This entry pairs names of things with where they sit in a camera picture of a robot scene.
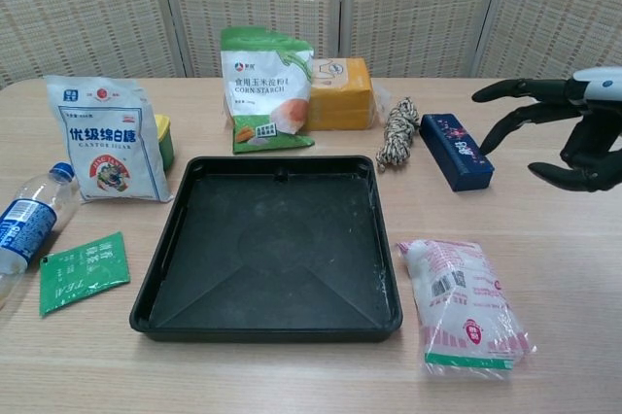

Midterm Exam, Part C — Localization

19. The dark blue rectangular box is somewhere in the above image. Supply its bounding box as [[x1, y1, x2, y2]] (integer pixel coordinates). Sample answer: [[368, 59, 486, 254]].
[[419, 112, 496, 192]]

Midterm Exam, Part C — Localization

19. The clear bottle with blue label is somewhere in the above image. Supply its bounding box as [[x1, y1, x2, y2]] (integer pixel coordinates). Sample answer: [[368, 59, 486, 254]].
[[0, 160, 82, 311]]

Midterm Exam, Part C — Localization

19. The white sugar bag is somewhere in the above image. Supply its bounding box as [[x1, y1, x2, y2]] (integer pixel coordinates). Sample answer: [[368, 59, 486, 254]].
[[44, 74, 175, 205]]

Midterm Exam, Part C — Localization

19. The yellow tissue pack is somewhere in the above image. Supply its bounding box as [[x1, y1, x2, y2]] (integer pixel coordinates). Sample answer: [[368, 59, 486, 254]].
[[304, 57, 393, 132]]

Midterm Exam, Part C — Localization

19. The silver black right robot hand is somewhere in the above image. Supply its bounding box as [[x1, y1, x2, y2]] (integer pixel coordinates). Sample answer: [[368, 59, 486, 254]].
[[471, 66, 622, 193]]

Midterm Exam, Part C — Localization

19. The yellow green plastic container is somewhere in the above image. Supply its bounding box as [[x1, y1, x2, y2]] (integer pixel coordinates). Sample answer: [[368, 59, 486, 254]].
[[153, 114, 177, 173]]

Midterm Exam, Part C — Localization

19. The beige woven folding screen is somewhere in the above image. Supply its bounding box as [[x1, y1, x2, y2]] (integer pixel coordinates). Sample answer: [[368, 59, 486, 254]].
[[0, 0, 622, 90]]

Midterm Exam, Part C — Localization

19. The small pink snack packet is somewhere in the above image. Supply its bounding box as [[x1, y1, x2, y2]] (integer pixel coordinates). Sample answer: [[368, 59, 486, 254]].
[[396, 237, 538, 379]]

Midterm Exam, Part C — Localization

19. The green tea packet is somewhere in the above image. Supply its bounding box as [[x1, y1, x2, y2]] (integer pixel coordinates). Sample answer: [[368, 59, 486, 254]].
[[38, 231, 132, 319]]

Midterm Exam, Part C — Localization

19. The braided rope bundle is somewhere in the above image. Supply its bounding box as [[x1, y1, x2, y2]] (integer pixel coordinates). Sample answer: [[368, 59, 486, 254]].
[[376, 96, 422, 174]]

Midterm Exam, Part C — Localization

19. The green white corn starch bag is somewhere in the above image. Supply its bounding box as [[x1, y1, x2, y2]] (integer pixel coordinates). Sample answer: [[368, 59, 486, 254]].
[[220, 26, 316, 155]]

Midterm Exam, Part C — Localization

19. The black square plastic tray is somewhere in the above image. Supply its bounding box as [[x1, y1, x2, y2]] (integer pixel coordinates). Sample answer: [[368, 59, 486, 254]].
[[128, 155, 403, 343]]

